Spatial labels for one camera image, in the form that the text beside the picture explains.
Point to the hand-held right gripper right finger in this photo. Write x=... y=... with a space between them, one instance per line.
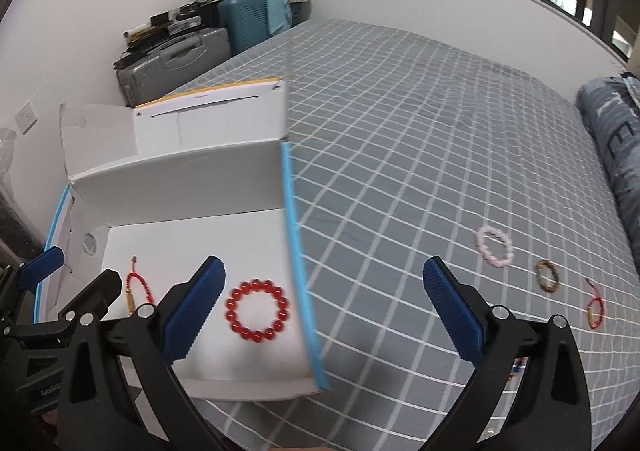
x=452 y=311

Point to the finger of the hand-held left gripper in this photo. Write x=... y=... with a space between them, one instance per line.
x=46 y=265
x=97 y=293

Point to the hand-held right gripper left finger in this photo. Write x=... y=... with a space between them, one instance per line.
x=196 y=311

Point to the white cardboard box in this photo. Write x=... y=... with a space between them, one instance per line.
x=225 y=241

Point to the grey checked bed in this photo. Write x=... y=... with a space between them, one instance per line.
x=400 y=131

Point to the blue printed folded quilt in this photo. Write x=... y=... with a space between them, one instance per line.
x=615 y=141

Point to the grey suitcase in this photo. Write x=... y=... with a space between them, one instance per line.
x=175 y=61

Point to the pile of black gadgets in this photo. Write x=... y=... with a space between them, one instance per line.
x=165 y=23

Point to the teal suitcase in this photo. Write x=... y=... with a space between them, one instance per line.
x=245 y=21

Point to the teal towel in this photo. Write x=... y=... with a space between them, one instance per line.
x=277 y=8

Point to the white wall socket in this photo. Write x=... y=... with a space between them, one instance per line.
x=26 y=117

